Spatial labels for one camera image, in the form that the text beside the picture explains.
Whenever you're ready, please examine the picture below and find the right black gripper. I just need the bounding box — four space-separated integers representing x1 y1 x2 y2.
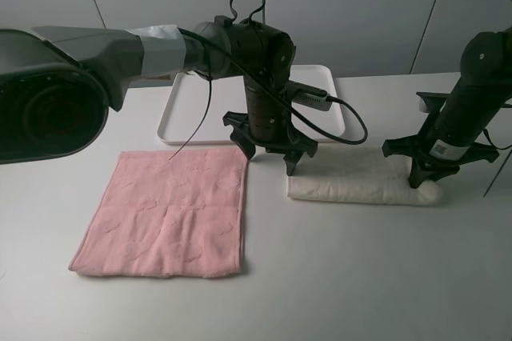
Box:
382 134 499 189

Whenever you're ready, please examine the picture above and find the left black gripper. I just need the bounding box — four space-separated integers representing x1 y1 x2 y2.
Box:
222 111 318 176

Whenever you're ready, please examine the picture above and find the cream white terry towel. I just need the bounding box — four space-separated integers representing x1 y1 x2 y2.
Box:
287 144 443 206

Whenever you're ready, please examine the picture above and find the pink terry towel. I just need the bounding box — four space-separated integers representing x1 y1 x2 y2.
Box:
69 147 247 278

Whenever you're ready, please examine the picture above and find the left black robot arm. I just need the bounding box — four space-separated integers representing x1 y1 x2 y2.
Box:
1 16 318 174

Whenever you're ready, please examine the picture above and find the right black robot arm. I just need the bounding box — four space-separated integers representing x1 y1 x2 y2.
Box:
382 28 511 189

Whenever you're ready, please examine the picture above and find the white rectangular plastic tray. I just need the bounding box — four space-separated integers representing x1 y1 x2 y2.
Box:
156 63 348 147

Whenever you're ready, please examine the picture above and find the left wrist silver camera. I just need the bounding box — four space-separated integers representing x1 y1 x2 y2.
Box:
285 81 332 111

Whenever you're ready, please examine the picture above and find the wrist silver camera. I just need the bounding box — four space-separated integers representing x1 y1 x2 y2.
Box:
285 81 332 111
417 92 449 114

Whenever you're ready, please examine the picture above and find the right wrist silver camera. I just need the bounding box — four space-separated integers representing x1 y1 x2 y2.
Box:
417 92 449 114

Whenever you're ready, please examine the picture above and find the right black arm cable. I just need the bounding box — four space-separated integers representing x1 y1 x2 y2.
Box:
479 128 508 199

